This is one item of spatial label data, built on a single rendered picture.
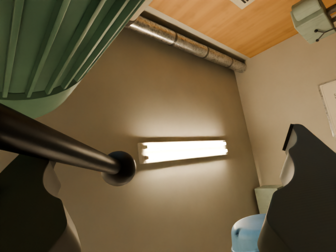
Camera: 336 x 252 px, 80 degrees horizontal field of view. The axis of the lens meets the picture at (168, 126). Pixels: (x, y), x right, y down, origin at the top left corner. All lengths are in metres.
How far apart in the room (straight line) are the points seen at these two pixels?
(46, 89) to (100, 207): 1.44
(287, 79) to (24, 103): 3.11
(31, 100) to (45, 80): 0.03
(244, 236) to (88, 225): 1.30
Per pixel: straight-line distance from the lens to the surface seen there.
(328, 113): 3.00
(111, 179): 0.20
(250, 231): 0.40
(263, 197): 3.04
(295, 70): 3.20
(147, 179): 1.81
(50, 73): 0.19
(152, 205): 1.84
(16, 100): 0.22
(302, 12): 2.16
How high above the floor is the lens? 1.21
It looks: 47 degrees up
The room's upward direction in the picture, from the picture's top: 111 degrees counter-clockwise
